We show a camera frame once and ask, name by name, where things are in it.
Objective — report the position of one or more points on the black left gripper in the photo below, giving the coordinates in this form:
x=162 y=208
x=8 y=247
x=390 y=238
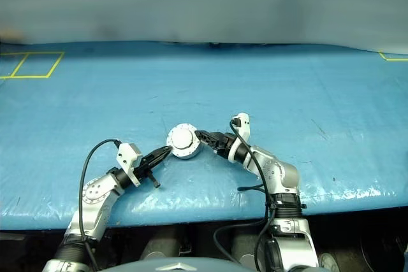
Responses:
x=144 y=173

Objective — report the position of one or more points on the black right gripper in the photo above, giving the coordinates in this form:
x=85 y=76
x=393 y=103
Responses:
x=227 y=145

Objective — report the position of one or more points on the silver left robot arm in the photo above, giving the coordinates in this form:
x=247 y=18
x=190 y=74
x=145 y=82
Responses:
x=95 y=195

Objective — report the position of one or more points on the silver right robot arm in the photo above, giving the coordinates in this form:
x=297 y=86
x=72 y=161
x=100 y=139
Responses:
x=280 y=173

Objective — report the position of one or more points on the blue plastic table cover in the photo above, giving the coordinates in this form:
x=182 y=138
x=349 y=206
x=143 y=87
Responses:
x=287 y=100

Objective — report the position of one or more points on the grey rounded shape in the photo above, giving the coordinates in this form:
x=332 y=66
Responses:
x=250 y=245
x=159 y=243

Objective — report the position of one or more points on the small dark object behind table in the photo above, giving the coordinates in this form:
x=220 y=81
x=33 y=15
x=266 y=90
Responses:
x=216 y=44

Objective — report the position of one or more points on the grey-blue robot torso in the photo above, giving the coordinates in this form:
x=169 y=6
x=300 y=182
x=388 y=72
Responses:
x=178 y=265

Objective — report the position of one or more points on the yellow tape square outline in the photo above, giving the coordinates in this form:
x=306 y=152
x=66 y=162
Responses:
x=32 y=76

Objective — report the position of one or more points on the yellow tape corner outline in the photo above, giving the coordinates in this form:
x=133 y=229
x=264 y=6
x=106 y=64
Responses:
x=396 y=59

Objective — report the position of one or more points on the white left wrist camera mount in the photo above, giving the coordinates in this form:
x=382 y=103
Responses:
x=129 y=159

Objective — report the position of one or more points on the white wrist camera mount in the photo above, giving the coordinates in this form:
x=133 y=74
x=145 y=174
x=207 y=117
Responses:
x=129 y=159
x=243 y=125

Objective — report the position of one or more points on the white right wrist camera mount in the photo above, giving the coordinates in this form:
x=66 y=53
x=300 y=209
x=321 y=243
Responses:
x=243 y=125

